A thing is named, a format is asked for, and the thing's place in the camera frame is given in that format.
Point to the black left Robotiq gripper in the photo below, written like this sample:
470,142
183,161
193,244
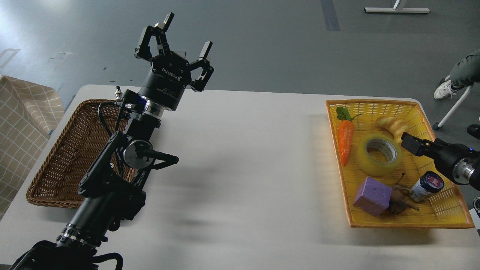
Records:
163,80

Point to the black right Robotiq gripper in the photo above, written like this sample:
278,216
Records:
455,161

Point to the yellow tape roll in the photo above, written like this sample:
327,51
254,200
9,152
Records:
378,155

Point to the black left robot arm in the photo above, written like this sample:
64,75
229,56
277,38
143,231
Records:
113,185

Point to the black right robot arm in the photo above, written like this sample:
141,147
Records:
472,183

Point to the toy bread twist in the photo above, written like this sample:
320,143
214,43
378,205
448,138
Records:
395,125

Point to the small jar dark lid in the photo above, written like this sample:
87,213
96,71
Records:
427,185

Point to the brown toy snail figure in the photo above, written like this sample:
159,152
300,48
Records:
397,201

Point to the purple foam block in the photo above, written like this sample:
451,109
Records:
373,197

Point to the orange toy carrot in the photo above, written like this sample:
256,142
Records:
345,133

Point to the person in grey clothes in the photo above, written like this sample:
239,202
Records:
463,74

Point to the brown wicker basket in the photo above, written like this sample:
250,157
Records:
77,147

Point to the beige checkered cloth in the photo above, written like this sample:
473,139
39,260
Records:
29,112

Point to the white metal stand base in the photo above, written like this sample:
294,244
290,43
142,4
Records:
397,7

